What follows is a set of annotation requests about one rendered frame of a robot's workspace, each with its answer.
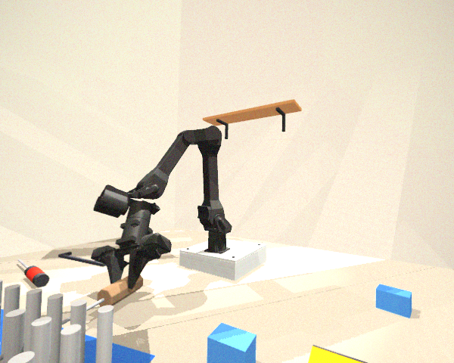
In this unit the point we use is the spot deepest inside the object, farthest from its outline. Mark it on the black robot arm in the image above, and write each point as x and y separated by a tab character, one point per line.
114	202

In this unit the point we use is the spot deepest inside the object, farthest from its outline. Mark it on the grey l-shaped metal rod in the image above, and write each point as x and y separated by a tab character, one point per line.
87	261

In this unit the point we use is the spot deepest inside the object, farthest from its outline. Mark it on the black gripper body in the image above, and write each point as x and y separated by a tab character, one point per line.
134	236

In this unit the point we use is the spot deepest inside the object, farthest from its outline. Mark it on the blue flat strip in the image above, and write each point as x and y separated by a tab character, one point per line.
120	354

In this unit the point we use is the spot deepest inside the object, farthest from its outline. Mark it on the blue cube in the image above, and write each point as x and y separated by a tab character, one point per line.
228	344
393	300

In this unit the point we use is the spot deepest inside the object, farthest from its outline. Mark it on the yellow cube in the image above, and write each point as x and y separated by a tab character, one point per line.
321	355

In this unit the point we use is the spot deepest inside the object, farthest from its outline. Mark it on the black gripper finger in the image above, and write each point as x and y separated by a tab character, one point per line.
138	259
115	267

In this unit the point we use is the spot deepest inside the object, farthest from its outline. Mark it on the red and black screwdriver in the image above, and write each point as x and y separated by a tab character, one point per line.
35	275

